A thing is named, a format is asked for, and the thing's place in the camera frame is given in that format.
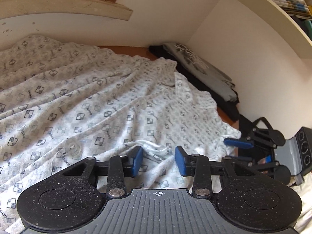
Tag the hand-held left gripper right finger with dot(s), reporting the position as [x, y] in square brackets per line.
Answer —
[180, 160]

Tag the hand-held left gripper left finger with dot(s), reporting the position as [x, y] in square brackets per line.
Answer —
[138, 162]

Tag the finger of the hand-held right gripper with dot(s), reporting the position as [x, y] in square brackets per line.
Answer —
[237, 143]
[268, 162]

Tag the grey patterned pajama top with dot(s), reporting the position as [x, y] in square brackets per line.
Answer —
[85, 90]

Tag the black folded garment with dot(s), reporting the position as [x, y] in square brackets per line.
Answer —
[224, 107]

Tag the white cloth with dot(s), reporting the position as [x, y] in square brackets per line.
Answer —
[303, 199]

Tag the grey folded sweatshirt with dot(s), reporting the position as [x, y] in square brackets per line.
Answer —
[229, 92]

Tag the grey printed t-shirt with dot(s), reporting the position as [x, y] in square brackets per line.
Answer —
[195, 58]

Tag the beige window sill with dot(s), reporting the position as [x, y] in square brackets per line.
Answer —
[73, 4]

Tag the cream wall shelf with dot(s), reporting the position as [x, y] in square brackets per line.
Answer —
[268, 12]

